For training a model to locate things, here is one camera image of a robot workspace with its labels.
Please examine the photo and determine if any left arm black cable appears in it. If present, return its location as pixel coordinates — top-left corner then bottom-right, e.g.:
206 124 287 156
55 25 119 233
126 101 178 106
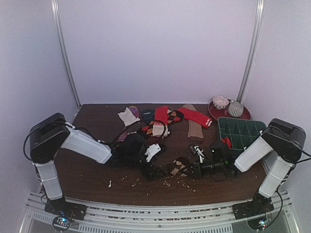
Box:
109 120 168 146

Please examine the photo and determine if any red white zigzag sock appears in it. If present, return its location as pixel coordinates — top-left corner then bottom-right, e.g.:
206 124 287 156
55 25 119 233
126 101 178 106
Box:
152 106 169 136

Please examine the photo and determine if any red sock white cuff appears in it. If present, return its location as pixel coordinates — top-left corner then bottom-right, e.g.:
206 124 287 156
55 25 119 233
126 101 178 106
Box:
177 107 212 128

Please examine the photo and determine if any grey striped cup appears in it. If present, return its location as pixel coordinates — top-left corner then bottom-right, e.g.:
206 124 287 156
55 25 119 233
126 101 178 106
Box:
228 101 244 117

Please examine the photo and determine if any right aluminium frame post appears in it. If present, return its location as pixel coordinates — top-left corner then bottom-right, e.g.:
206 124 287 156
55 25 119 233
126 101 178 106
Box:
237 0 265 104

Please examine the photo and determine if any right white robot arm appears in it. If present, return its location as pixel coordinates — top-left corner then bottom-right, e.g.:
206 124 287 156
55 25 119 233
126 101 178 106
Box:
187 118 306 215

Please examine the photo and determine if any left aluminium frame post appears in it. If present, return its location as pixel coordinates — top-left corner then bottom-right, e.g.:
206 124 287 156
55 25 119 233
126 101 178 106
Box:
51 0 82 108

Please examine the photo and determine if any white red patterned bowl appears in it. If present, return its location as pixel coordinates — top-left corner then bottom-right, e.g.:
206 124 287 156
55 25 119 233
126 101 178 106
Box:
212 96 229 110

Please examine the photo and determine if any white brown block sock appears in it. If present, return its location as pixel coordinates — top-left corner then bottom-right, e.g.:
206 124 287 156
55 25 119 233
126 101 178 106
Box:
118 106 140 133

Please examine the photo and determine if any orange brown argyle sock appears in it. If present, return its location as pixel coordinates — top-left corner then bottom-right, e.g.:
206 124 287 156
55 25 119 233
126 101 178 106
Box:
137 110 184 137

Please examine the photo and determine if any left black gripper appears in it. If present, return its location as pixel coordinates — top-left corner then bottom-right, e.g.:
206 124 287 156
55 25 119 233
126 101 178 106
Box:
125 152 167 181

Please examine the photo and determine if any purple orange striped sock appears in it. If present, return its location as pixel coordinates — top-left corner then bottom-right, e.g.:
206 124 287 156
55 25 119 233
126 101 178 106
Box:
117 106 140 142

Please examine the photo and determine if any red round plate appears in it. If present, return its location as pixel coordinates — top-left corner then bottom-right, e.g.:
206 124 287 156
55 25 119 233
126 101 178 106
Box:
208 100 251 121

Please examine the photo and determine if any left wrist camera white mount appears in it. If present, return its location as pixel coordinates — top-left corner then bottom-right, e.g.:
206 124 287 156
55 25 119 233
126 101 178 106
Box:
144 144 161 162

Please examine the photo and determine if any brown beige argyle sock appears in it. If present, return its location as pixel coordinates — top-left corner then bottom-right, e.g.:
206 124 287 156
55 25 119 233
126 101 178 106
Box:
166 157 190 177

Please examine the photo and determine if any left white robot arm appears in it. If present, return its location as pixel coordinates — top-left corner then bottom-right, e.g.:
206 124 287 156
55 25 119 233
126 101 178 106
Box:
23 113 166 216

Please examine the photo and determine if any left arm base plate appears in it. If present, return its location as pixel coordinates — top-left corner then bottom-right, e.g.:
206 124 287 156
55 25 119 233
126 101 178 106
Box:
44 201 86 220

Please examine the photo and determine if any red snowflake sock pair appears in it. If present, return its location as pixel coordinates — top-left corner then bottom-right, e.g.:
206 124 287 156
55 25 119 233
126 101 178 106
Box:
221 137 232 148

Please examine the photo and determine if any aluminium frame post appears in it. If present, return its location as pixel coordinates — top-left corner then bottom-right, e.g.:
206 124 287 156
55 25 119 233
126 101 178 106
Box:
51 0 82 108
237 0 265 104

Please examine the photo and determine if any dark blue sock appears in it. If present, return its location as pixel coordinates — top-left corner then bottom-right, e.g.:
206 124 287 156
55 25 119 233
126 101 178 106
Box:
140 109 155 122

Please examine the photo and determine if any tan brown sock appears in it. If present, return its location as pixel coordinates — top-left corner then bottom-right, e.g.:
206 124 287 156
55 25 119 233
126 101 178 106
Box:
187 119 204 144

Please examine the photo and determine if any green divided organizer tray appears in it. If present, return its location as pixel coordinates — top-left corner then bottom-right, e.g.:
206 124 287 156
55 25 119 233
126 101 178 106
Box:
218 117 266 151

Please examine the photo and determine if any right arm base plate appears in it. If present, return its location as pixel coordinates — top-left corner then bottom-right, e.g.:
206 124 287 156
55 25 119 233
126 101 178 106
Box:
232 201 274 220

